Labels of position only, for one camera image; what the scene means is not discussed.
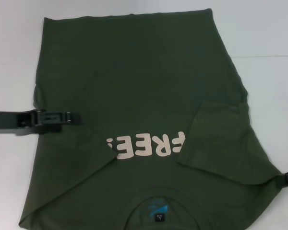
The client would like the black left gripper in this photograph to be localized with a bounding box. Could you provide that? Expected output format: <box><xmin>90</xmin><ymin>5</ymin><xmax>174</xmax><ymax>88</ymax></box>
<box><xmin>0</xmin><ymin>109</ymin><xmax>84</xmax><ymax>135</ymax></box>

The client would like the dark green printed T-shirt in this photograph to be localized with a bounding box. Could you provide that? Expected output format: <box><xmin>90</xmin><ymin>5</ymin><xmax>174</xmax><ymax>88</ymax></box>
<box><xmin>19</xmin><ymin>8</ymin><xmax>283</xmax><ymax>230</ymax></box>

